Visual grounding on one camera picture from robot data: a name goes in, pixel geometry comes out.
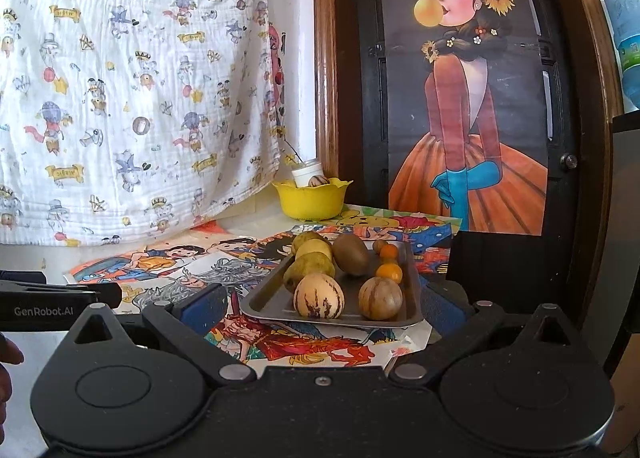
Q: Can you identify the striped tan melon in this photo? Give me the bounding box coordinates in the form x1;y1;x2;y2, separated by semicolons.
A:
358;277;404;320

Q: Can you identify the small orange kumquat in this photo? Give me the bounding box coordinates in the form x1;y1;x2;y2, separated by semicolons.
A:
378;244;399;261
375;262;404;285

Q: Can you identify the brown kiwi fruit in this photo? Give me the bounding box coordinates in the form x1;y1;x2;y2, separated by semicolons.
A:
332;233;369;276

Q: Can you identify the striped cream pepino melon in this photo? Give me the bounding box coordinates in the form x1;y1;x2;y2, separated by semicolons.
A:
293;274;345;319

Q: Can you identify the green speckled pear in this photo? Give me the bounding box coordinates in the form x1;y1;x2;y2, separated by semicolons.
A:
283;252;336;293

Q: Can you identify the brownish yellow pear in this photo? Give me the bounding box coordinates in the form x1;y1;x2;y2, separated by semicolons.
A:
291;230;326;254

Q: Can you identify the small brown longan fruit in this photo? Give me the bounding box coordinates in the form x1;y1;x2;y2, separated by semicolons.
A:
373;239;388;256

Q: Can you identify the person left hand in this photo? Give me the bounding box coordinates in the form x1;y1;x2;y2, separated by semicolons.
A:
0;336;24;442

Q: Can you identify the colourful cartoon table mat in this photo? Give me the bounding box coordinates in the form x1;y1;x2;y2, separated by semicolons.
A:
64;206;459;371

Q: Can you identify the metal baking tray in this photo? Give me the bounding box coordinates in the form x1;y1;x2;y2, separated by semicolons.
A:
240;241;423;329

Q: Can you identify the yellow plastic bowl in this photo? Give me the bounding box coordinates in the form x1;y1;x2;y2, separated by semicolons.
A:
272;178;352;222

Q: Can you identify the white jar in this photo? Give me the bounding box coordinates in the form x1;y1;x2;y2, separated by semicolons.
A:
292;159;324;187

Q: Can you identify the cartoon print white cloth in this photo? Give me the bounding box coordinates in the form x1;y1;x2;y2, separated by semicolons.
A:
1;0;281;247

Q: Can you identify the girl painting poster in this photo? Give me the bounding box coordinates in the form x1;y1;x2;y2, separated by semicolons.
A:
388;0;548;236

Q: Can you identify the blue water bottle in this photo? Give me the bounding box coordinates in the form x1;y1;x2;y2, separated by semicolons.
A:
603;0;640;108

